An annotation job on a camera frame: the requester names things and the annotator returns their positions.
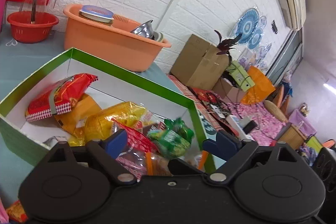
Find steel bowl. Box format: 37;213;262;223
131;20;154;39

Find blue decorative wall plates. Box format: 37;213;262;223
228;8;274;64

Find blue lidded tin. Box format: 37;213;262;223
79;5;114;26

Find green candy packet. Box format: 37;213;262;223
146;117;195;160

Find orange snack packet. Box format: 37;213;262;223
54;93;102;138

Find large red checkered snack bag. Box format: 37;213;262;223
25;73;98;122

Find red plastic basket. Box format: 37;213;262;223
7;11;59;44

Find orange bag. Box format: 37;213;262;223
240;66;276;105

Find orange-edged clear nut bag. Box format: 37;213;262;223
145;151;209;176

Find red snack packet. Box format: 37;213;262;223
6;200;28;223

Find green small box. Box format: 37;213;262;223
226;60;255;92

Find dark purple plant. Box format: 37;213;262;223
214;30;242;65

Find orange plastic basin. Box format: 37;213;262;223
63;4;171;72

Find yellow cellophane snack bag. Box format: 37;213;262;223
68;101;152;147

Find white power strip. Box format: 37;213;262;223
209;104;257;141

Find small brown cardboard box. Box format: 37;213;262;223
212;78;246;103

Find green cardboard box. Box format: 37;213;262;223
1;48;210;165

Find clear red-edged jujube bag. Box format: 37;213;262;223
111;122;158;179

